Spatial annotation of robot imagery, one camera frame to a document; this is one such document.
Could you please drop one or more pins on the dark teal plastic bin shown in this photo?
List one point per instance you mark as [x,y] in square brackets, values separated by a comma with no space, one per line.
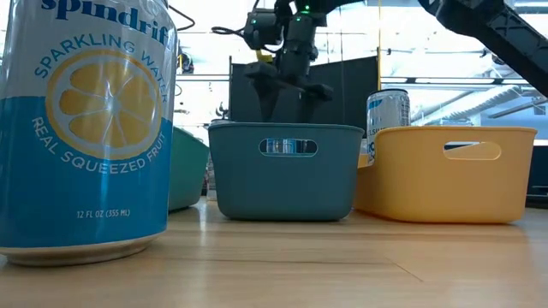
[282,188]

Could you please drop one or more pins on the yellow plastic bin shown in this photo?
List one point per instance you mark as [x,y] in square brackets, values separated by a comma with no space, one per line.
[428,188]

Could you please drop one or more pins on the green plastic bin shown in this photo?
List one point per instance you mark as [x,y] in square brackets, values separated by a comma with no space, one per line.
[188,171]

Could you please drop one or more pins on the black folding partition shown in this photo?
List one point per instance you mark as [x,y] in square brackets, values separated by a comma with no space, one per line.
[351,94]

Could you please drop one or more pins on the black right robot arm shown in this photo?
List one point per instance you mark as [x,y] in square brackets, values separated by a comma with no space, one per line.
[492,30]

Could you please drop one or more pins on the small black hook fixture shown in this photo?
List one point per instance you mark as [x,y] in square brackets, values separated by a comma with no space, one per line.
[222,110]

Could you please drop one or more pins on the dark wall fixture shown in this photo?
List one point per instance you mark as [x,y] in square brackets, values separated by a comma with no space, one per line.
[185,63]

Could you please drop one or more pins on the Spindrift sparkling water can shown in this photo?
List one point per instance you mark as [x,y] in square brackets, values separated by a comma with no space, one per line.
[85,171]

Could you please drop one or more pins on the white Celsius can black lid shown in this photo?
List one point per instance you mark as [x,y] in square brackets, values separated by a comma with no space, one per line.
[387,111]

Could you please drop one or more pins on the silver Red Bull can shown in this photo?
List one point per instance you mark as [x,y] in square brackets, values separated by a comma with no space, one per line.
[282,147]

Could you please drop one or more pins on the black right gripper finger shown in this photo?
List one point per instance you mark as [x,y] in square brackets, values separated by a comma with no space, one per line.
[267,100]
[316,107]

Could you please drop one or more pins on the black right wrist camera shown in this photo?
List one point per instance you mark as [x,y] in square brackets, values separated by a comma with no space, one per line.
[262,27]

